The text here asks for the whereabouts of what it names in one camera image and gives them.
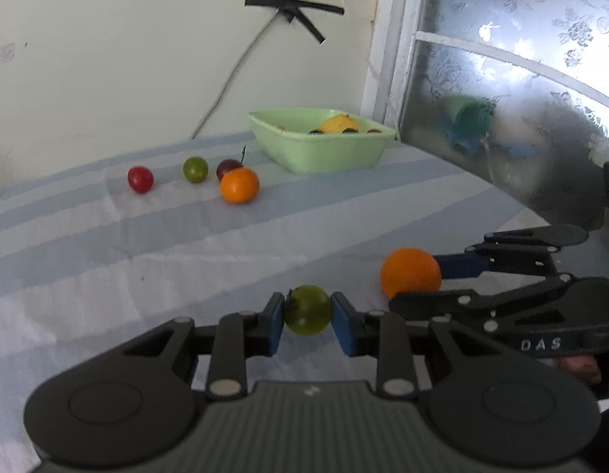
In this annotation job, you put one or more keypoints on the white window frame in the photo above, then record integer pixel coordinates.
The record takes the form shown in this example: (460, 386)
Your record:
(388, 34)

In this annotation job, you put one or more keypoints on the dark red stemmed tomato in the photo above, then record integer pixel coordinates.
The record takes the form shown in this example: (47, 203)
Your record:
(226, 167)

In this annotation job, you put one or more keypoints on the orange mandarin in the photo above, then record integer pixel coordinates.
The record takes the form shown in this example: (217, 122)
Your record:
(408, 271)
(240, 186)

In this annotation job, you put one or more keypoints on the frosted glass window pane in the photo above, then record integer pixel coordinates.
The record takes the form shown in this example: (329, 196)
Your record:
(506, 19)

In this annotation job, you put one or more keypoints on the person's right hand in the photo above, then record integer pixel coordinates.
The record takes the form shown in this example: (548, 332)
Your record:
(575, 365)

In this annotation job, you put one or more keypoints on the large yellow citrus fruit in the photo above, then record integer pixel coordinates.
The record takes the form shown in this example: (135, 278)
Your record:
(336, 124)

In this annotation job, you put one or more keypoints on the green object behind glass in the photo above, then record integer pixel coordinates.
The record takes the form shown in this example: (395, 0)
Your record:
(469, 113)

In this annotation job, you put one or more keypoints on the black tape cross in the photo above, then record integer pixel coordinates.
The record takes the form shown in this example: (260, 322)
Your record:
(289, 5)

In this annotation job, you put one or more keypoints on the striped bedsheet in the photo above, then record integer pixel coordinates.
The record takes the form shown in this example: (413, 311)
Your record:
(137, 266)

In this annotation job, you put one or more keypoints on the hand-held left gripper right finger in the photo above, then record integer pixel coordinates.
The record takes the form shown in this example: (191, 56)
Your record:
(341, 325)

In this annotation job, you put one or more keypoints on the blue object behind glass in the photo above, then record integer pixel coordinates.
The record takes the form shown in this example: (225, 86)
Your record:
(462, 140)

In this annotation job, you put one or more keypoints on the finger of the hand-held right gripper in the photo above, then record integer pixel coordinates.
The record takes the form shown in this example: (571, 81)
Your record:
(432, 301)
(457, 266)

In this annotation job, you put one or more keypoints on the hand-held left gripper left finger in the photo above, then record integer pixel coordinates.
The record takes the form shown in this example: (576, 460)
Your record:
(274, 325)

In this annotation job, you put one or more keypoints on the green tomato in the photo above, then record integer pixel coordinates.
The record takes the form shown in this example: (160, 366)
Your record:
(309, 311)
(195, 169)

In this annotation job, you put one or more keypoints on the light green plastic basin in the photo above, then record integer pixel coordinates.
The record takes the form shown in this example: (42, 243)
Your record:
(324, 155)

